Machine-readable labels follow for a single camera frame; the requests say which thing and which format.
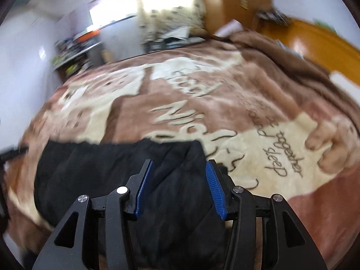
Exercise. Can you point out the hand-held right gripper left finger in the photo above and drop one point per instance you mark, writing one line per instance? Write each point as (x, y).
(144, 187)

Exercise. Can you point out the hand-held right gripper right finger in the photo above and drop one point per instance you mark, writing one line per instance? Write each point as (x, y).
(216, 191)

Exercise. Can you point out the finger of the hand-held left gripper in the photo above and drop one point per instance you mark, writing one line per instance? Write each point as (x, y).
(14, 152)

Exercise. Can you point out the large black garment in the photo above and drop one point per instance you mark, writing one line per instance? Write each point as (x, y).
(98, 180)

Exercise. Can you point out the brown printed blanket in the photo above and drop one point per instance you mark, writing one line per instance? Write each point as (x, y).
(253, 104)

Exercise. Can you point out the bright window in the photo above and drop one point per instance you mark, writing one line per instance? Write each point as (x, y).
(112, 11)

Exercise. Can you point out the white pillow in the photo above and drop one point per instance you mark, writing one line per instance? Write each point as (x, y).
(347, 80)

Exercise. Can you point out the patterned curtain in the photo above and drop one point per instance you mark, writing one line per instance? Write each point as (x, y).
(168, 8)

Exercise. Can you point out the wooden headboard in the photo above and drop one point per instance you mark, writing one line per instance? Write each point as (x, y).
(317, 42)

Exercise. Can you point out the cluttered bedside shelf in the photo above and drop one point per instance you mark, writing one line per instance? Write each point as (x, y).
(271, 15)

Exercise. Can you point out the yellow sticker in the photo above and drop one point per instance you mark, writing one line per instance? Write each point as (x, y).
(243, 2)

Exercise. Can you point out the wooden wardrobe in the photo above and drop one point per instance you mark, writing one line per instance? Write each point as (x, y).
(225, 0)

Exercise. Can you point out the cluttered wall shelf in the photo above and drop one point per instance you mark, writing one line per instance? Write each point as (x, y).
(76, 53)

